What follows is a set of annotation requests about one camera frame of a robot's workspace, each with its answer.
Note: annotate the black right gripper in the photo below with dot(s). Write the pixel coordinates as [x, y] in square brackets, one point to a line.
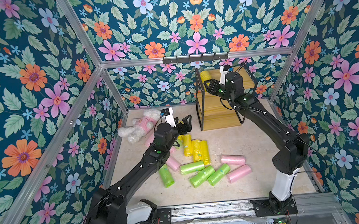
[212, 86]

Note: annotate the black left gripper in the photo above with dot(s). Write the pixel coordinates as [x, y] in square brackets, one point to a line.
[185, 128]

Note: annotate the yellow trash bag roll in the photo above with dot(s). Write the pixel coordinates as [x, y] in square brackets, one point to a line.
[205, 76]
[187, 146]
[204, 148]
[180, 140]
[196, 145]

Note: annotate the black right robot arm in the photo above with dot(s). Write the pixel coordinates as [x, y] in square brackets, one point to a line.
[293, 147]

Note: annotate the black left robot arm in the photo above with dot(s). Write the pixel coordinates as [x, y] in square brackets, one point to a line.
[109, 206]

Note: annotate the pink trash bag roll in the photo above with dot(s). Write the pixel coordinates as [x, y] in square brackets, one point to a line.
[233, 159]
[173, 164]
[239, 173]
[149, 140]

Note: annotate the green trash bag roll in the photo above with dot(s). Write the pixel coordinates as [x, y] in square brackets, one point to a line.
[202, 176]
[191, 167]
[220, 173]
[166, 176]

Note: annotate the white pink plush toy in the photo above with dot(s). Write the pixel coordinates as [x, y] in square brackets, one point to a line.
[140, 126]

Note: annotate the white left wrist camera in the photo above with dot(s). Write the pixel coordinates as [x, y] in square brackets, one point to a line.
[167, 114]

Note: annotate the wooden shelf with black frame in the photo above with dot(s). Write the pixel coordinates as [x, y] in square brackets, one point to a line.
[217, 113]

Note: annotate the black wall hook rail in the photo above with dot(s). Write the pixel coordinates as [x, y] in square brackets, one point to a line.
[195, 58]

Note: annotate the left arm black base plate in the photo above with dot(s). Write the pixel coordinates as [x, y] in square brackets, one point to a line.
[161, 215]

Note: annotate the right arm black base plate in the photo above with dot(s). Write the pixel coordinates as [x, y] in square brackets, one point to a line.
[274, 207]

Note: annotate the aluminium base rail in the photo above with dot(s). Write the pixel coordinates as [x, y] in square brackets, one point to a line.
[313, 208]

